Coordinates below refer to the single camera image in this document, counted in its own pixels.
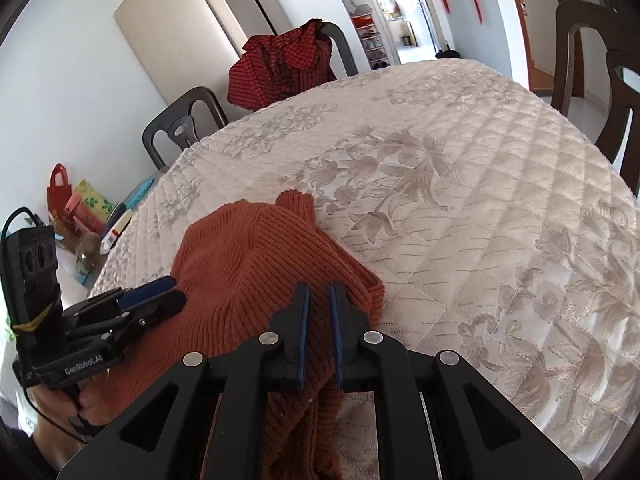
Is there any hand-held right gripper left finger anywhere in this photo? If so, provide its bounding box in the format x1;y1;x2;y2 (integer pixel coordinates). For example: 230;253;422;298
56;281;312;480

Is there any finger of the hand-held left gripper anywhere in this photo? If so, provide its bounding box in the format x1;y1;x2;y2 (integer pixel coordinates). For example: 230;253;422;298
79;276;177;318
106;291;187;342

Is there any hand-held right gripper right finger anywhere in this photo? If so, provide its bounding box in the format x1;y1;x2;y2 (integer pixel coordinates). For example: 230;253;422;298
327;281;584;480

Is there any rust orange knit sweater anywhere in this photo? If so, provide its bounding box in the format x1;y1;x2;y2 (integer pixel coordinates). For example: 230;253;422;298
90;189;385;480

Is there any person's left hand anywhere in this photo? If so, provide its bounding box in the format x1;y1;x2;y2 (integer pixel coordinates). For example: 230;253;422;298
30;374;122;445

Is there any white carton with red mark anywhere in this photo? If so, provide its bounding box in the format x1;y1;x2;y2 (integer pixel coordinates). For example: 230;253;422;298
99;208;134;257

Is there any glass jar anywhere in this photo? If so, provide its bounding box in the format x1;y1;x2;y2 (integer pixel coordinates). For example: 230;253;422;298
74;232;107;277

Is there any teal woven mat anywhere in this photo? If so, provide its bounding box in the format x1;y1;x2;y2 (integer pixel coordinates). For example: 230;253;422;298
124;177;157;209

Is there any floral gift bag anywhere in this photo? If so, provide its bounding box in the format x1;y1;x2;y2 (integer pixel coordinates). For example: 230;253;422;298
72;179;117;222

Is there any red tote bag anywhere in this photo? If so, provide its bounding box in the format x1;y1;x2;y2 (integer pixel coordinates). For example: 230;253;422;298
47;162;74;222

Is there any grey plastic chair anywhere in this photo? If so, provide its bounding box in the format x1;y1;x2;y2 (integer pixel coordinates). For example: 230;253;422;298
142;86;229;170

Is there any cream quilted floral table cover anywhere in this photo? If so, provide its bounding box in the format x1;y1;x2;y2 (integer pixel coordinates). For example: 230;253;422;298
89;57;639;480

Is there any beige board panel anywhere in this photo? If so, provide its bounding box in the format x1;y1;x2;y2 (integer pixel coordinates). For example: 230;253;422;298
115;0;273;107

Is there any red plaid garment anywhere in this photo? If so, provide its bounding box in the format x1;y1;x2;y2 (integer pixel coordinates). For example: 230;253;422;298
227;18;337;110

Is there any dark chair under plaid garment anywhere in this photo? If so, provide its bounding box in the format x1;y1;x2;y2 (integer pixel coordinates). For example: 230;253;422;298
319;21;359;79

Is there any shoe rack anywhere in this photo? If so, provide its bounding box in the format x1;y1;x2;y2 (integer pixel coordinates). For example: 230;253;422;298
349;5;392;70

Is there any dark brown chair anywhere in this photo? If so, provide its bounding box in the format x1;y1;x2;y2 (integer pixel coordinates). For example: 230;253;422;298
552;0;640;197

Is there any brown wooden door frame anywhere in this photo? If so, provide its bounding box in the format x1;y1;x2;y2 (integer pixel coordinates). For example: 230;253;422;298
505;0;535;92

